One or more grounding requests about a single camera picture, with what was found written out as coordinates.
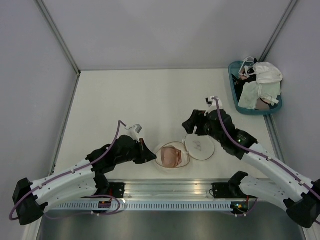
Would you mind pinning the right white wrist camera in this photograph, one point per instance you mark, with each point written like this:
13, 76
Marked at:
214, 103

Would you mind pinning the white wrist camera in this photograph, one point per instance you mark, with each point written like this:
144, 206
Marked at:
214, 103
134, 131

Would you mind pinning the aluminium frame post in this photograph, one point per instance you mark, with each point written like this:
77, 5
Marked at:
57, 35
278, 29

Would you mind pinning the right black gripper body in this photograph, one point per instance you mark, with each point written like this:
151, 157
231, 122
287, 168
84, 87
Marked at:
202, 127

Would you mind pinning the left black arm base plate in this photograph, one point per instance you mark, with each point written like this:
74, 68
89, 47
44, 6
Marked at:
115, 189

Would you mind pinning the pale green cloth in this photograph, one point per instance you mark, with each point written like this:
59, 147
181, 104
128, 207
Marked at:
252, 91

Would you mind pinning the blue plastic basket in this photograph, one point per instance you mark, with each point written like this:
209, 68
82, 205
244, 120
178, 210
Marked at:
233, 70

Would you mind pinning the left aluminium frame post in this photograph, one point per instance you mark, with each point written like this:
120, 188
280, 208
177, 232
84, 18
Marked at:
57, 35

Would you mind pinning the black garment in basket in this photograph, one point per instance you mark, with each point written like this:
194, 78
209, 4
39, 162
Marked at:
239, 83

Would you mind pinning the right aluminium frame post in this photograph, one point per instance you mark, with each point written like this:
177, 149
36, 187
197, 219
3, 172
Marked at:
278, 29

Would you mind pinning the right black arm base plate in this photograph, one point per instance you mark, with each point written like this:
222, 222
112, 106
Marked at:
221, 190

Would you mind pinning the pink satin bra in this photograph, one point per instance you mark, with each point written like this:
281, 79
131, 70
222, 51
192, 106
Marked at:
171, 157

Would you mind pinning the front aluminium rail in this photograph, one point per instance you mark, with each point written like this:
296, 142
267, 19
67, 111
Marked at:
174, 189

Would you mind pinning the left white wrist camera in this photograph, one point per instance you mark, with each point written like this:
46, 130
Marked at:
134, 131

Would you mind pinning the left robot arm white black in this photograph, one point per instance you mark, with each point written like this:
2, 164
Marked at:
32, 199

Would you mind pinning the round white mesh laundry bag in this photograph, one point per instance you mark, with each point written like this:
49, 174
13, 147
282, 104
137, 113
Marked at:
192, 147

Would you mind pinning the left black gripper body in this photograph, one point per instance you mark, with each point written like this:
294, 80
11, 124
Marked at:
134, 154

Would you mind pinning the white bra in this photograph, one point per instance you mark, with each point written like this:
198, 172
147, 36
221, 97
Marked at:
266, 73

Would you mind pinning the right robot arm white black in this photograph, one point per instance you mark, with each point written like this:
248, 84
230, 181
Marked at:
247, 149

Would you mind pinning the white slotted cable duct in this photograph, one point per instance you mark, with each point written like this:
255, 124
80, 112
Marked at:
130, 205

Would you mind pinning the beige garment in basket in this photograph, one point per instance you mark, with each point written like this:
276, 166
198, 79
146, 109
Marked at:
262, 105

